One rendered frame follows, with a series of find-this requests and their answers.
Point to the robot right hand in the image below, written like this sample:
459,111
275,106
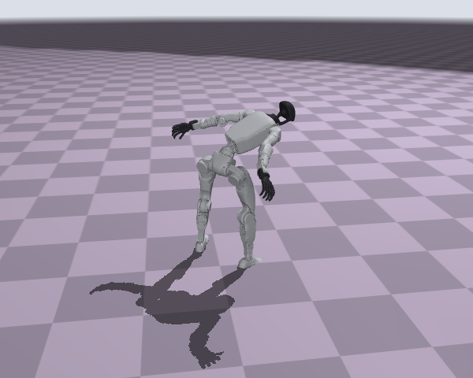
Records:
267,185

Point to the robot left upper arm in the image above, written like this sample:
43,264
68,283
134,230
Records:
234,117

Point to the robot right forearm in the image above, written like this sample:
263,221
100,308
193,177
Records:
264,156

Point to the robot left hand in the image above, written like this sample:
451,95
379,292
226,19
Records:
182,128

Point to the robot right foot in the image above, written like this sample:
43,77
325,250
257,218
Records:
244,263

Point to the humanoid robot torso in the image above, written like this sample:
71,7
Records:
243,136

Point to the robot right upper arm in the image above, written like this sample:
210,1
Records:
273,137

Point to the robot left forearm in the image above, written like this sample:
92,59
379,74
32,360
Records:
206,123

